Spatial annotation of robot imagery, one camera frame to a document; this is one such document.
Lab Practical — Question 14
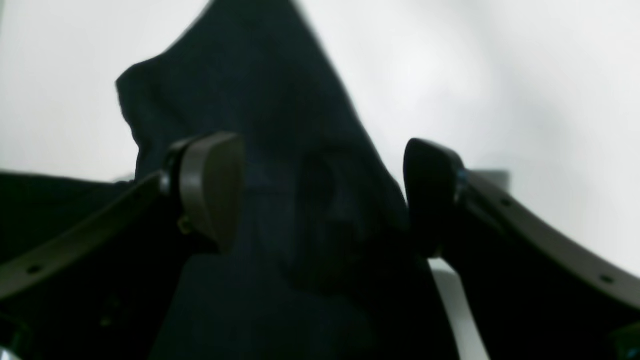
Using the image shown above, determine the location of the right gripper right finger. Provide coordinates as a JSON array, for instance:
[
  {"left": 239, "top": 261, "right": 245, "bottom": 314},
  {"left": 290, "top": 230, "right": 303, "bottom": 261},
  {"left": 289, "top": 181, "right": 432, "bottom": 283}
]
[{"left": 403, "top": 138, "right": 640, "bottom": 360}]

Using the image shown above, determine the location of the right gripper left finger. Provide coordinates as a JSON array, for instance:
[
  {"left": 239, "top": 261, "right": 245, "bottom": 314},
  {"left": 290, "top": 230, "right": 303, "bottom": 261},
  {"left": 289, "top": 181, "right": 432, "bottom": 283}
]
[{"left": 1, "top": 131, "right": 245, "bottom": 360}]

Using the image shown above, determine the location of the black T-shirt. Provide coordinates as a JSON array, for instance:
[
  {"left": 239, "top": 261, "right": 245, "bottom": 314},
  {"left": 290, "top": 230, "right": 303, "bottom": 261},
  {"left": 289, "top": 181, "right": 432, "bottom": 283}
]
[{"left": 0, "top": 0, "right": 461, "bottom": 360}]

